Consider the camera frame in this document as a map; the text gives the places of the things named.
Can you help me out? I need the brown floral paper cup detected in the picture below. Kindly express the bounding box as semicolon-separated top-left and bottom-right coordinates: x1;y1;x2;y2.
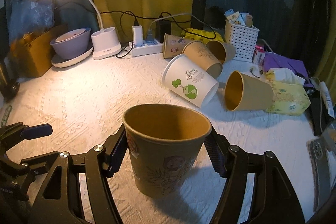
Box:
122;104;212;198

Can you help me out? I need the plain brown paper cup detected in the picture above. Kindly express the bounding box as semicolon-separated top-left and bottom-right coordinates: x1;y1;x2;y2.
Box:
224;71;273;111

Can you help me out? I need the white green-print paper cup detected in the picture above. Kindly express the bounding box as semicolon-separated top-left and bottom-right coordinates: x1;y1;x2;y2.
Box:
162;54;219;108

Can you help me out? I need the rear brown paper cup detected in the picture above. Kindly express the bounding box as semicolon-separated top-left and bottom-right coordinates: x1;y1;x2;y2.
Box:
206;40;236;64

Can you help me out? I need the brown cup with stickers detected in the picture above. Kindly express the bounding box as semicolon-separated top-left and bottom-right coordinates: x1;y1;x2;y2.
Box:
162;34;191;59

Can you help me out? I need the brown cup with sketch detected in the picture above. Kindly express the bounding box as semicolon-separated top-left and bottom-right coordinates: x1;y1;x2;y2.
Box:
182;41;223;79

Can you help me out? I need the black round object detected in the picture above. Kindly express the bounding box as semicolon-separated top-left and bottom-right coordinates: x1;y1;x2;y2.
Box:
1;81;20;101

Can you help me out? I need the white textured table cloth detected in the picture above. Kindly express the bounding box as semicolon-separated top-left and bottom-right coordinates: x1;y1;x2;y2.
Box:
7;54;314;223

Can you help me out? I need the cardboard box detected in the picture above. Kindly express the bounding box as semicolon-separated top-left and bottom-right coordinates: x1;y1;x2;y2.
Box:
9;24;68;78

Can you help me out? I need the white plate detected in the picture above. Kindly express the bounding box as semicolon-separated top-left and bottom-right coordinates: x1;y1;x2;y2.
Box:
51;43;94;68

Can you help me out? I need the purple bowl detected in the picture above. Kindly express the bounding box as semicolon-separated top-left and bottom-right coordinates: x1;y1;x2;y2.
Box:
50;27;91;60

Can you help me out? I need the yellow tissue pack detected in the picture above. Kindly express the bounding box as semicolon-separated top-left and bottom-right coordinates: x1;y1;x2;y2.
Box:
266;68;311;116

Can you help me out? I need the white tube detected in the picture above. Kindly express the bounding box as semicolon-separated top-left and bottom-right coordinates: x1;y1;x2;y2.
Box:
319;81;335;118

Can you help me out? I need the purple cloth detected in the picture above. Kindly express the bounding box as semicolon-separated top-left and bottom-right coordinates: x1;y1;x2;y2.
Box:
262;52;313;88

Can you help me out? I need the white charger plug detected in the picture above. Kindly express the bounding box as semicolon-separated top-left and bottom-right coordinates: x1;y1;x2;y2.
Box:
132;25;143;47

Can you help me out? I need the white power strip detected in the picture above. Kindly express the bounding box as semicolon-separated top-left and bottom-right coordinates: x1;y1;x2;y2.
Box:
131;39;163;57

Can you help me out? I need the white lattice basket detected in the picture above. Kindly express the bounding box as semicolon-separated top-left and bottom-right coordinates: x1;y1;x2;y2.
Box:
224;21;260;62

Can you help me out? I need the black power adapter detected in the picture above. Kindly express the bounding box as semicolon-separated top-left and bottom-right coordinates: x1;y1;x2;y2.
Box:
156;20;171;43

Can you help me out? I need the yellow bag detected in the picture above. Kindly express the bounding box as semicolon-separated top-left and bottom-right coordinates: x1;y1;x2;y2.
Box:
182;28;224;44

